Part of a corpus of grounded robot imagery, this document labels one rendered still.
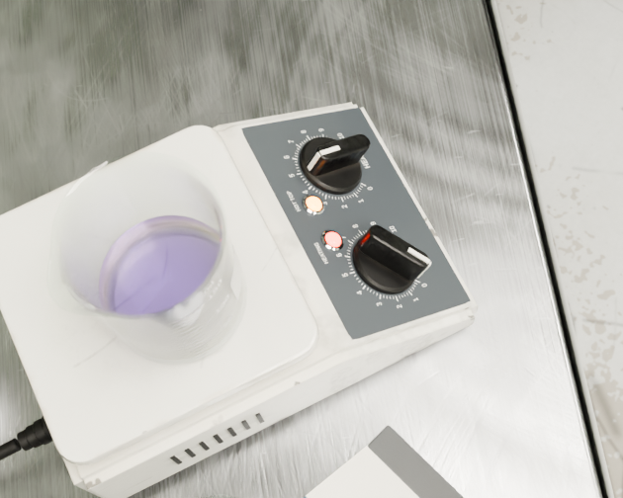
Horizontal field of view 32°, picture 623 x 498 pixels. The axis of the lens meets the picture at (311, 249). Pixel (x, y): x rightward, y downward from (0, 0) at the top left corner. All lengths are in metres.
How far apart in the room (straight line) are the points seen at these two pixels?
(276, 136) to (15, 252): 0.13
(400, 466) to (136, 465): 0.13
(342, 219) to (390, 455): 0.12
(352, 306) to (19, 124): 0.23
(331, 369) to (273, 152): 0.11
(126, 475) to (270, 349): 0.09
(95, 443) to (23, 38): 0.27
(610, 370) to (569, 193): 0.09
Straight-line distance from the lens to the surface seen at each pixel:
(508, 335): 0.54
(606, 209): 0.57
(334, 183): 0.51
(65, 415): 0.46
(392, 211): 0.52
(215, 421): 0.47
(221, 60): 0.61
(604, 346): 0.55
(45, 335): 0.47
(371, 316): 0.48
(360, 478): 0.51
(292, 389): 0.47
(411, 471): 0.52
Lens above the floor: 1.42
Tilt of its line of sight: 70 degrees down
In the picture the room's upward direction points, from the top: 11 degrees counter-clockwise
